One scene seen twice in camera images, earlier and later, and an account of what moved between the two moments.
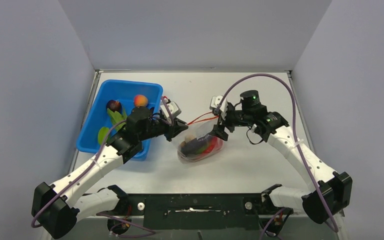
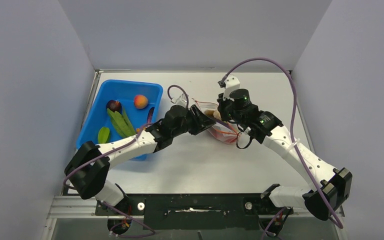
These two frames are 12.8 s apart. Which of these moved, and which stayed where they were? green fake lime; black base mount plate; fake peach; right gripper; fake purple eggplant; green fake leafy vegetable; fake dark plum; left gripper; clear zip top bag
Moved: left gripper; fake purple eggplant; clear zip top bag
Stayed: black base mount plate; fake dark plum; fake peach; green fake lime; green fake leafy vegetable; right gripper
